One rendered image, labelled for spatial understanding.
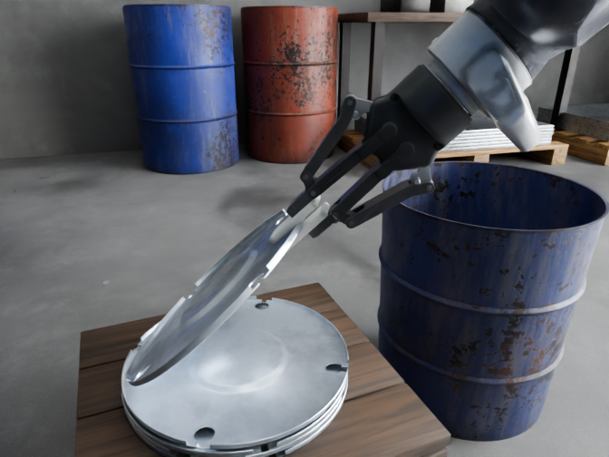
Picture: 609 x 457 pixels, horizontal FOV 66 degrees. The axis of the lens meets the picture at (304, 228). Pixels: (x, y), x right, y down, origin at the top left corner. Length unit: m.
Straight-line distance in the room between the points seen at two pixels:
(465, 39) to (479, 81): 0.04
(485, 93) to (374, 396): 0.39
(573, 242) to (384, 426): 0.47
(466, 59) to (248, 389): 0.43
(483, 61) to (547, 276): 0.53
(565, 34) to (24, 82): 3.27
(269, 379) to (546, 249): 0.50
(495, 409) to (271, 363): 0.56
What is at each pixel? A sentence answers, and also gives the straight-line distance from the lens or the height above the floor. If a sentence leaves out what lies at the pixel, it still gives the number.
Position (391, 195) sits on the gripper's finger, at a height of 0.62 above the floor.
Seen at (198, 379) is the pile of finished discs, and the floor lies 0.38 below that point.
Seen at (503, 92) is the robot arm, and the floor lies 0.73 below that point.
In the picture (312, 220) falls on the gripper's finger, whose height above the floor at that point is 0.59.
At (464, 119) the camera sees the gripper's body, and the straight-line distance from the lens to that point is 0.46.
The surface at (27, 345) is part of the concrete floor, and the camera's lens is 1.48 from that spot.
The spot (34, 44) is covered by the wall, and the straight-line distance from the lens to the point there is 3.42.
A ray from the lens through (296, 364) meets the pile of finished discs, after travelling 0.63.
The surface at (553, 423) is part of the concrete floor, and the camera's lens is 1.21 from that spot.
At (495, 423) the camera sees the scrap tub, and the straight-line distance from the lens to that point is 1.08.
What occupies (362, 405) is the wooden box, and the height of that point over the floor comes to 0.35.
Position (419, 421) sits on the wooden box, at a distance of 0.61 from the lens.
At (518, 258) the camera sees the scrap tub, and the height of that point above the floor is 0.43.
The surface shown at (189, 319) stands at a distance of 0.56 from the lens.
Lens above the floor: 0.78
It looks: 23 degrees down
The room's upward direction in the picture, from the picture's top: straight up
